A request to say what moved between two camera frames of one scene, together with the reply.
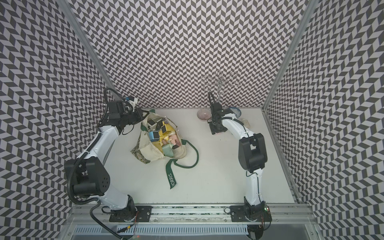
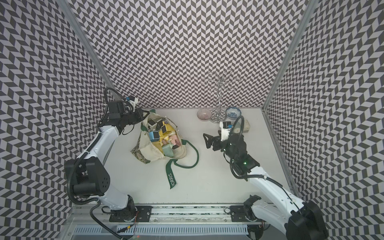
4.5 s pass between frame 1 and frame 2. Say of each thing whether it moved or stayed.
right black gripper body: moved
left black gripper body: stayed
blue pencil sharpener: stayed
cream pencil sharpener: stayed
